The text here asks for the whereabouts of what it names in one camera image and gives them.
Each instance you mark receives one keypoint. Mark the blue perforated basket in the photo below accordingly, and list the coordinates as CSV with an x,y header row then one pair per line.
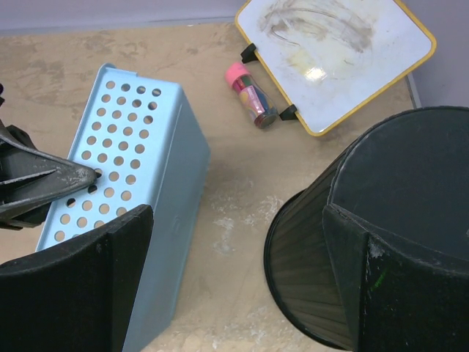
x,y
143,137

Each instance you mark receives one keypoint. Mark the yellow-framed whiteboard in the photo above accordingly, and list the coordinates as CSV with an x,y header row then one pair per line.
x,y
330,58

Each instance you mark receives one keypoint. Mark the pink-capped glitter bottle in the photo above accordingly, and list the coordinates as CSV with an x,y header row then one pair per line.
x,y
259,106

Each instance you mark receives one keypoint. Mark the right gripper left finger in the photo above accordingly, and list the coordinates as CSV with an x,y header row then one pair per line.
x,y
77,295

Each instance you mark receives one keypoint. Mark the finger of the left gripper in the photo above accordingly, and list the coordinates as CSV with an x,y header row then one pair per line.
x,y
31,180

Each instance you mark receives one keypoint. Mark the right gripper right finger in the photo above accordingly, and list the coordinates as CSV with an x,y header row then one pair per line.
x,y
397,294

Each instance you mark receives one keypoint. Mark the large black bucket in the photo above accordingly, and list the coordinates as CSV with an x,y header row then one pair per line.
x,y
408,175

